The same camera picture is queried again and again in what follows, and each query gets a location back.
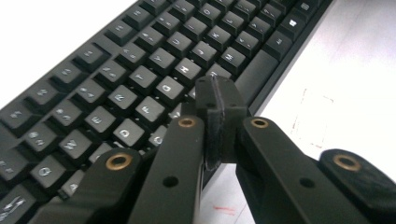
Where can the black computer keyboard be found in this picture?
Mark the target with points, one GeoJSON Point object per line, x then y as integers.
{"type": "Point", "coordinates": [140, 77]}

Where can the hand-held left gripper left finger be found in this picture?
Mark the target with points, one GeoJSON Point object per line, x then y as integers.
{"type": "Point", "coordinates": [174, 174]}

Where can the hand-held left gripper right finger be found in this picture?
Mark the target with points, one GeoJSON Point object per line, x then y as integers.
{"type": "Point", "coordinates": [280, 174]}

